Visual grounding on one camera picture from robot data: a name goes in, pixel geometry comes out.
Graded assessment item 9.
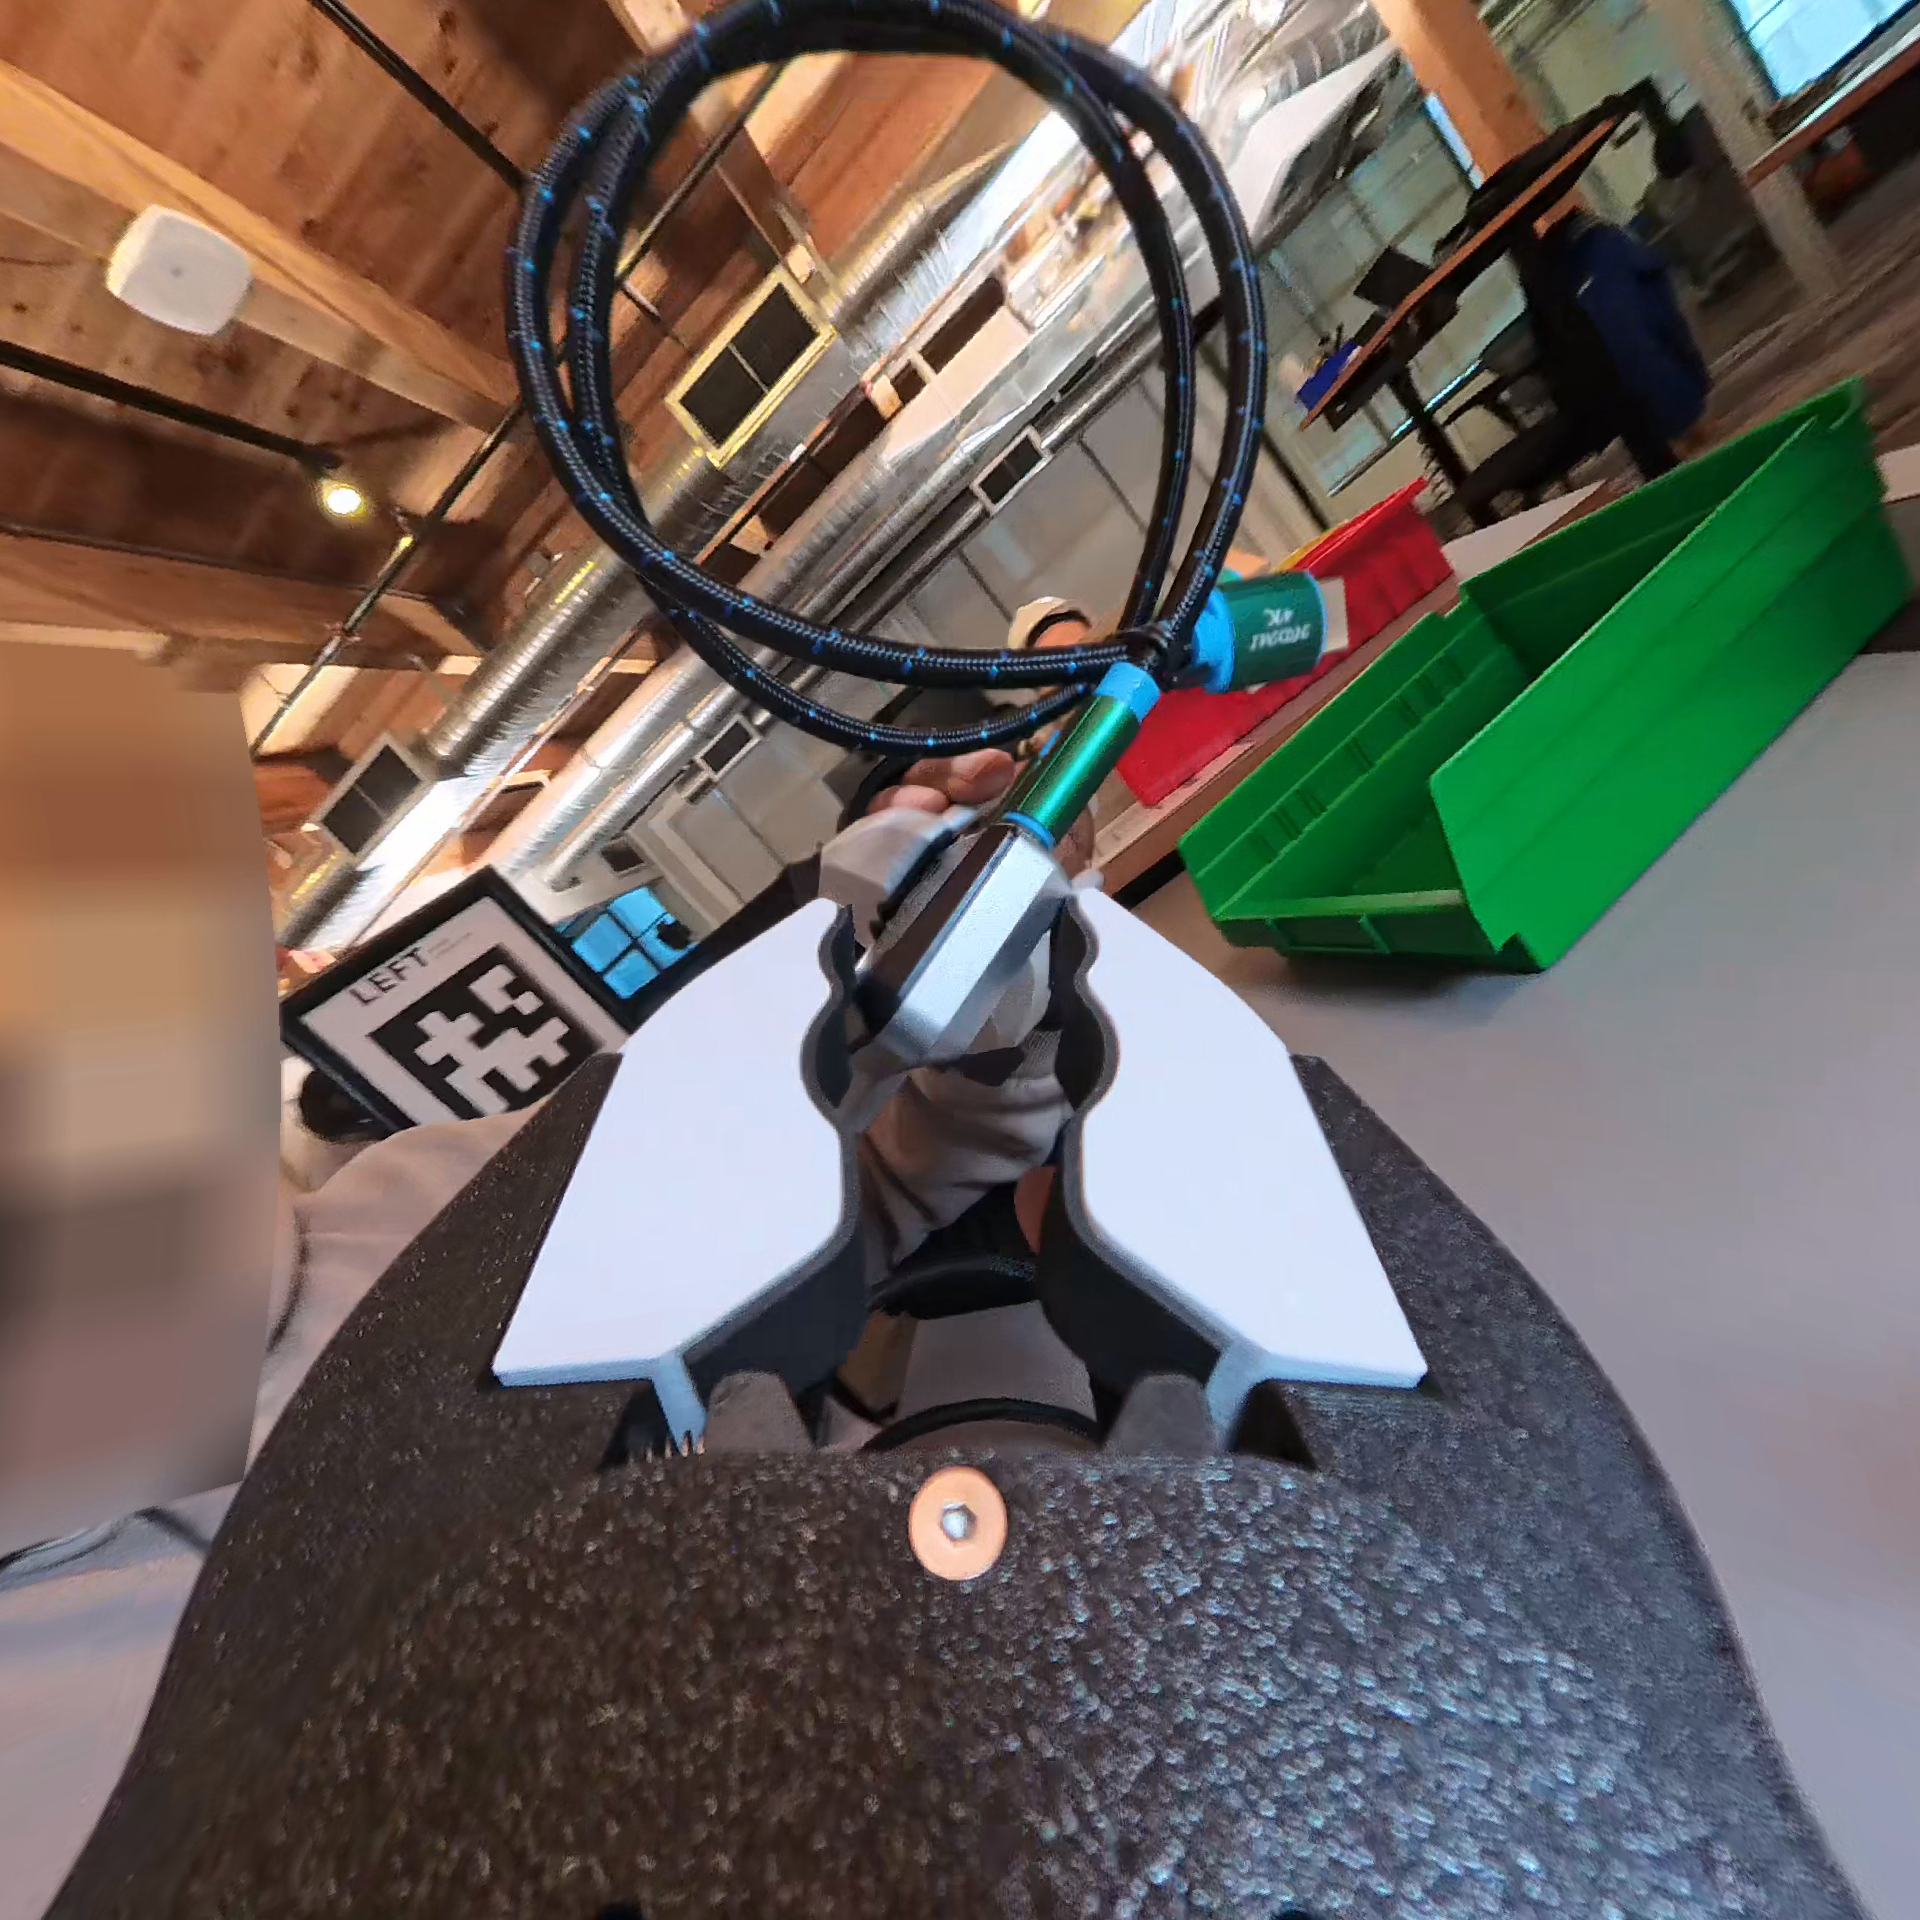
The person's left hand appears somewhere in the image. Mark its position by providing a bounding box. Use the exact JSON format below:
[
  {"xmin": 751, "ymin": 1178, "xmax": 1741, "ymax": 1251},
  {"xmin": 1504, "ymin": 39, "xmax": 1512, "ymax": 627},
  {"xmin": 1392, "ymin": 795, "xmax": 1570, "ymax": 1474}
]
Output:
[{"xmin": 815, "ymin": 743, "xmax": 1081, "ymax": 1280}]

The white ceiling access point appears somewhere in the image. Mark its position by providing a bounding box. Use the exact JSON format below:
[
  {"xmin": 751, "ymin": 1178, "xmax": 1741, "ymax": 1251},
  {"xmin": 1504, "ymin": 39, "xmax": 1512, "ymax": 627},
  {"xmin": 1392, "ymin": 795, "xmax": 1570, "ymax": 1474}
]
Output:
[{"xmin": 105, "ymin": 208, "xmax": 253, "ymax": 337}]

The green plastic bin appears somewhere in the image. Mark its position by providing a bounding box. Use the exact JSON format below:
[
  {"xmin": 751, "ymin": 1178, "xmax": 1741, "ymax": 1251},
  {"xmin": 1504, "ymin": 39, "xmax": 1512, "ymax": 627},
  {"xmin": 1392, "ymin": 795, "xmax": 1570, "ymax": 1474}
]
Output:
[{"xmin": 1177, "ymin": 375, "xmax": 1891, "ymax": 977}]

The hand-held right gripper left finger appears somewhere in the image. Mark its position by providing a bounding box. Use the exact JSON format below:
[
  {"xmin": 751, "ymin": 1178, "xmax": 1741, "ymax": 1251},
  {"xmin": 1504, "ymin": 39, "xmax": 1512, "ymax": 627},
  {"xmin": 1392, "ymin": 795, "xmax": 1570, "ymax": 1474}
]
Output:
[{"xmin": 490, "ymin": 897, "xmax": 873, "ymax": 1391}]

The blue jacket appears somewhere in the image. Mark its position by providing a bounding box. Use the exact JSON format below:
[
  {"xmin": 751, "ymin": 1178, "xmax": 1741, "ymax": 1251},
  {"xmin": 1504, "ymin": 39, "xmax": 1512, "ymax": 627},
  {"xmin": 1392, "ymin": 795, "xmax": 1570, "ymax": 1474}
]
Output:
[{"xmin": 1529, "ymin": 211, "xmax": 1712, "ymax": 483}]

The black silver adapter hub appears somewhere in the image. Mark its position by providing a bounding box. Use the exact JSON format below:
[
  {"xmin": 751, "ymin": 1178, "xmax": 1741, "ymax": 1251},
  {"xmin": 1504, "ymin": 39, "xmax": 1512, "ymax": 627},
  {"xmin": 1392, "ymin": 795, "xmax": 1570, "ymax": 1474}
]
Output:
[{"xmin": 854, "ymin": 833, "xmax": 1081, "ymax": 1071}]

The red plastic bin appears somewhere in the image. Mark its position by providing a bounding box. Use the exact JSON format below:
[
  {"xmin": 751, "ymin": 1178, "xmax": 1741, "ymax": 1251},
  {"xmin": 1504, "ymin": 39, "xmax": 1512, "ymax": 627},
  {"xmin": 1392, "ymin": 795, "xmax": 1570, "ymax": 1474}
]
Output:
[{"xmin": 1110, "ymin": 479, "xmax": 1456, "ymax": 812}]

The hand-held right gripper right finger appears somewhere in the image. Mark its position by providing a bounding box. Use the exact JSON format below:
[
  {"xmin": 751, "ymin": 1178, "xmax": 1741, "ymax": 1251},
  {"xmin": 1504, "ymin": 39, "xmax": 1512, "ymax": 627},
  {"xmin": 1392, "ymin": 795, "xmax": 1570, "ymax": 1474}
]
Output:
[{"xmin": 1049, "ymin": 884, "xmax": 1425, "ymax": 1391}]

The black braided hdmi cable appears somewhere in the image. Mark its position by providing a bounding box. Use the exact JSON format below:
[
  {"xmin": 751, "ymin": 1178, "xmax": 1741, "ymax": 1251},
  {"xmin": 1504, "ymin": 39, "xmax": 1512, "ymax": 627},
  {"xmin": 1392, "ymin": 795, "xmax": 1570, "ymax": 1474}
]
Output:
[{"xmin": 502, "ymin": 0, "xmax": 1360, "ymax": 904}]

